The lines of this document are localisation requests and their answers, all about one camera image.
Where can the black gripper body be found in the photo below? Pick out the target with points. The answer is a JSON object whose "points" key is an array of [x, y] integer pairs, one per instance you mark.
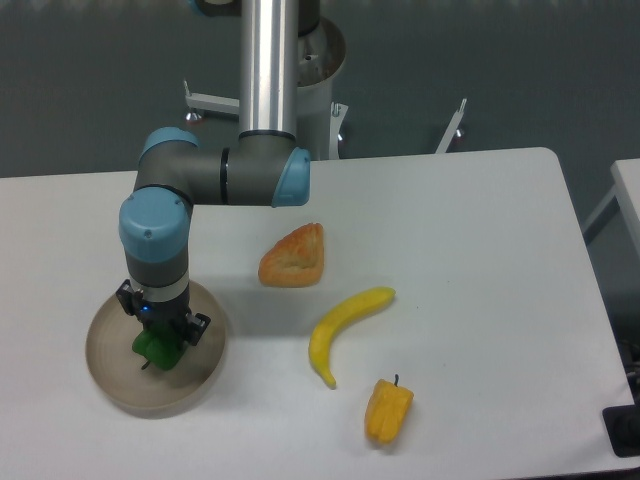
{"points": [[165, 313]]}

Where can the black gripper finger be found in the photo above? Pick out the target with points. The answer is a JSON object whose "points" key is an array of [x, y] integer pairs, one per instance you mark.
{"points": [[129, 298], [192, 327]]}

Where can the green toy bell pepper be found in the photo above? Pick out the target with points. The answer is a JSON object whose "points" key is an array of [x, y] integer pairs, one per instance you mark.
{"points": [[160, 346]]}

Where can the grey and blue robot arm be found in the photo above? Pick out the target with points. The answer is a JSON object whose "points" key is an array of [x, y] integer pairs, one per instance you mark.
{"points": [[267, 168]]}

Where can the round beige plate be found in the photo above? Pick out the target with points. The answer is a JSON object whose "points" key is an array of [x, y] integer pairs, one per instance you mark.
{"points": [[150, 392]]}

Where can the yellow toy bell pepper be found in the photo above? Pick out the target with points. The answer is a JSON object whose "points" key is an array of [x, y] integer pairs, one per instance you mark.
{"points": [[386, 410]]}

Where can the orange toy croissant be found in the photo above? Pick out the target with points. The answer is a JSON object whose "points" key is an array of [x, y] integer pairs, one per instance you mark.
{"points": [[295, 261]]}

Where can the yellow toy banana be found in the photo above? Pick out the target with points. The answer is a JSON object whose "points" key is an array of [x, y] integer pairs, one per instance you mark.
{"points": [[337, 319]]}

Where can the black box at table edge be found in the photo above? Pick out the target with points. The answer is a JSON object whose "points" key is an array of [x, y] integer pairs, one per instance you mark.
{"points": [[622, 425]]}

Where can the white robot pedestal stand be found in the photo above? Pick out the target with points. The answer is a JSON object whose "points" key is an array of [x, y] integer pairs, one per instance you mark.
{"points": [[320, 100]]}

